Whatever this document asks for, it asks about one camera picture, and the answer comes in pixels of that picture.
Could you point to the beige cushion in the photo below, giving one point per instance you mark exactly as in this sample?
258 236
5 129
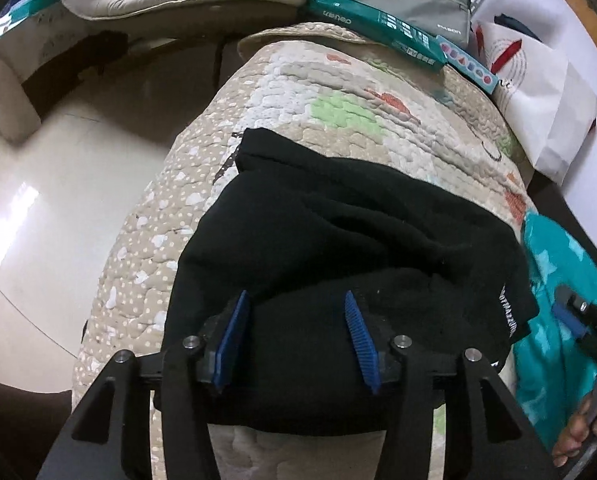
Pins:
178 2

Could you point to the white paper bag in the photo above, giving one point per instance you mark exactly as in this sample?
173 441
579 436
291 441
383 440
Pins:
538 85

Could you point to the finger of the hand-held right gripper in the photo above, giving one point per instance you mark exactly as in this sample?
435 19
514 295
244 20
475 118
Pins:
570 317

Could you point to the grey fabric bag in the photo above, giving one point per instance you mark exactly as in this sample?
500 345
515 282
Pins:
408 2

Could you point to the green long box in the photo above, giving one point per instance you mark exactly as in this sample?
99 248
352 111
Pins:
378 25

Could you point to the blue box with coloured dots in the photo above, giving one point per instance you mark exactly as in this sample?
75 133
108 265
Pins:
466 62

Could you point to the black pants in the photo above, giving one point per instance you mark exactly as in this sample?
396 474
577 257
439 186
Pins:
338 280

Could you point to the person's right hand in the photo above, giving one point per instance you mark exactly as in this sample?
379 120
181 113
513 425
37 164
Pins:
575 432

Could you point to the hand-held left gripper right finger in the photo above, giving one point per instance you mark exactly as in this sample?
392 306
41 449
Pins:
361 342

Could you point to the cardboard box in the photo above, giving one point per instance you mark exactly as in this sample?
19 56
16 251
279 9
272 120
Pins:
38 55

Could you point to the beige printed quilted blanket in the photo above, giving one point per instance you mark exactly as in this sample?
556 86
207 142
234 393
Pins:
298 110

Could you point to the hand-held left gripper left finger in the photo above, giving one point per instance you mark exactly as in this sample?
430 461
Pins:
231 342

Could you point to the teal star-print blanket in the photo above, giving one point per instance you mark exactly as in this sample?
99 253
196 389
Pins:
553 330

